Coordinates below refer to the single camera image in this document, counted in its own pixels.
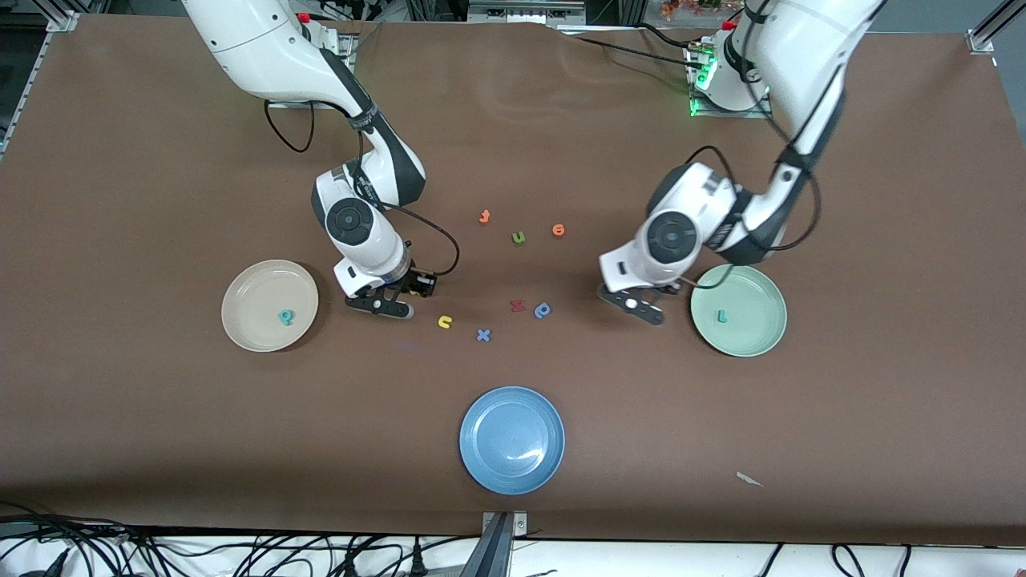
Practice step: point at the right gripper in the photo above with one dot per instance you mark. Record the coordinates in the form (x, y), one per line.
(416, 283)

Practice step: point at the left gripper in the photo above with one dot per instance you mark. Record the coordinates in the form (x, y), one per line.
(667, 288)

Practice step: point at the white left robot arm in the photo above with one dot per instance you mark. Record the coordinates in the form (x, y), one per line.
(801, 48)

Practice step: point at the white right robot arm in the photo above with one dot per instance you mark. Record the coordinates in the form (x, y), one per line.
(256, 48)

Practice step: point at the blue foam letter d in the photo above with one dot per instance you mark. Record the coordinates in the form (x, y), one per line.
(543, 310)

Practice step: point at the beige round plate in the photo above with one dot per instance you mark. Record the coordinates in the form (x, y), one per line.
(260, 292)

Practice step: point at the green round plate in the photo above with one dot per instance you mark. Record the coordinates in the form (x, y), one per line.
(753, 320)

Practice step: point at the blue round plate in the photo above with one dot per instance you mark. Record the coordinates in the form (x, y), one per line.
(512, 440)

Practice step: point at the small white paper scrap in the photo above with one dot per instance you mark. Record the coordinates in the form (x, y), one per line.
(749, 479)

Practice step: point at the brown table cover sheet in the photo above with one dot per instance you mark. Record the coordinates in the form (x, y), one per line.
(160, 401)

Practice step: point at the orange artificial flowers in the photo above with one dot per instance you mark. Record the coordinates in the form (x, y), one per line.
(689, 8)

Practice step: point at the grey power strip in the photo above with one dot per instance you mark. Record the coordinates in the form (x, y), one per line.
(525, 11)

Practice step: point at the aluminium corner profile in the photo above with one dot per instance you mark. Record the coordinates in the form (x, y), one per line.
(982, 36)

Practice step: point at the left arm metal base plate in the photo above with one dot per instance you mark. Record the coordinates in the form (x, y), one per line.
(733, 114)

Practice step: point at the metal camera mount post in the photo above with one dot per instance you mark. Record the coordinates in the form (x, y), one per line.
(503, 529)

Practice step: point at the aluminium table side rail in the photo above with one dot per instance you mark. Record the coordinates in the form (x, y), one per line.
(24, 90)

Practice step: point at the aluminium corner bracket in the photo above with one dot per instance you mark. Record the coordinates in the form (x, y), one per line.
(64, 20)

